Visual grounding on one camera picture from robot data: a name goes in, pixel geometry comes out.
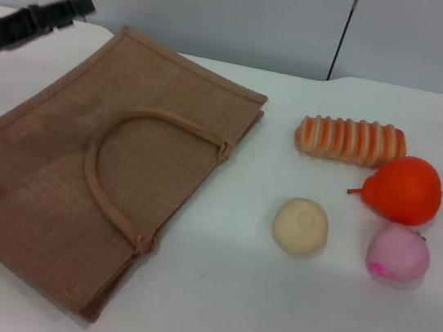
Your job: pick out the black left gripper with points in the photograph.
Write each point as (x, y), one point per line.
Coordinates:
(39, 22)

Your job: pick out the brown jute handbag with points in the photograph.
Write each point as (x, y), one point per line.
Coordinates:
(39, 173)

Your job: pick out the pink peach toy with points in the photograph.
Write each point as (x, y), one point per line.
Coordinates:
(396, 256)

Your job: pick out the cream round egg yolk pastry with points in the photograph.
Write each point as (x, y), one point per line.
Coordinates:
(299, 226)

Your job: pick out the orange pear toy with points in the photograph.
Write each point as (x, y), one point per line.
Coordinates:
(403, 191)

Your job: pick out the orange striped bread roll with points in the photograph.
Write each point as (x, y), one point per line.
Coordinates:
(344, 141)

